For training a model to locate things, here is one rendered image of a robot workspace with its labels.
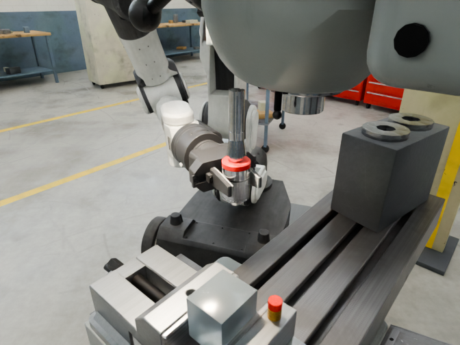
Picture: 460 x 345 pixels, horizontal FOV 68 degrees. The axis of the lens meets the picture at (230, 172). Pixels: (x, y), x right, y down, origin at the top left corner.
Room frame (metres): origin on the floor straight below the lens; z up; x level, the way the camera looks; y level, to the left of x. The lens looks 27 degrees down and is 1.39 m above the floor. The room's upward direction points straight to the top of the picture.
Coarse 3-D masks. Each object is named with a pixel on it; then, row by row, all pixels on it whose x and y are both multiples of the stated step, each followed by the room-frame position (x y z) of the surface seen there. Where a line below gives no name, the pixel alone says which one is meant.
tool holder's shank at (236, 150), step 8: (232, 88) 0.50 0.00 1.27; (232, 96) 0.49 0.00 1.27; (240, 96) 0.48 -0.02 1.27; (232, 104) 0.49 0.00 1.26; (240, 104) 0.49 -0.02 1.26; (232, 112) 0.49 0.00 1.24; (240, 112) 0.49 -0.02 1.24; (232, 120) 0.49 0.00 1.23; (240, 120) 0.49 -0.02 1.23; (232, 128) 0.49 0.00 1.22; (240, 128) 0.49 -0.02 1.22; (232, 136) 0.49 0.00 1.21; (240, 136) 0.49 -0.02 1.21; (232, 144) 0.48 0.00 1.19; (240, 144) 0.49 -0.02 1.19; (232, 152) 0.48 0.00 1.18; (240, 152) 0.48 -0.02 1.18; (232, 160) 0.49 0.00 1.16; (240, 160) 0.49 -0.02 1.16
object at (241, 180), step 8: (248, 168) 0.48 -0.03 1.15; (232, 176) 0.47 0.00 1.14; (240, 176) 0.47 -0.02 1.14; (248, 176) 0.48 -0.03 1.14; (232, 184) 0.47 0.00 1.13; (240, 184) 0.47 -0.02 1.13; (248, 184) 0.49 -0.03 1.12; (240, 192) 0.47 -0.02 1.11; (248, 192) 0.49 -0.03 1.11; (232, 200) 0.47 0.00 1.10; (240, 200) 0.47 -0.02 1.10
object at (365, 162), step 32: (384, 128) 0.67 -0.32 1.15; (416, 128) 0.67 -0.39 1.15; (448, 128) 0.70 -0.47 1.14; (352, 160) 0.64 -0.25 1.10; (384, 160) 0.58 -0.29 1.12; (416, 160) 0.63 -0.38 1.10; (352, 192) 0.63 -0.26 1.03; (384, 192) 0.57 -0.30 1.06; (416, 192) 0.65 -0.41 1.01; (384, 224) 0.58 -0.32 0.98
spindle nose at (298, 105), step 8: (288, 96) 0.36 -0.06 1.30; (288, 104) 0.36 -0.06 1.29; (296, 104) 0.35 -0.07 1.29; (304, 104) 0.35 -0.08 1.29; (312, 104) 0.35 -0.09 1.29; (320, 104) 0.36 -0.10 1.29; (288, 112) 0.36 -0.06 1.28; (296, 112) 0.35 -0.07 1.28; (304, 112) 0.35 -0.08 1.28; (312, 112) 0.35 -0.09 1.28; (320, 112) 0.36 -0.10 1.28
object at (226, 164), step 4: (244, 156) 0.51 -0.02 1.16; (224, 160) 0.49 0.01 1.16; (228, 160) 0.49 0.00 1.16; (244, 160) 0.49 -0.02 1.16; (248, 160) 0.49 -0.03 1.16; (224, 164) 0.48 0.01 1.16; (228, 164) 0.48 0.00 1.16; (232, 164) 0.48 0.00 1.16; (236, 164) 0.48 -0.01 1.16; (240, 164) 0.48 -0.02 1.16; (244, 164) 0.48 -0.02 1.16; (248, 164) 0.48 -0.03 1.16; (224, 168) 0.48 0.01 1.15; (228, 168) 0.48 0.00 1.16; (232, 168) 0.47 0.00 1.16; (236, 168) 0.47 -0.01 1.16; (240, 168) 0.47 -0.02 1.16; (244, 168) 0.48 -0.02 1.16
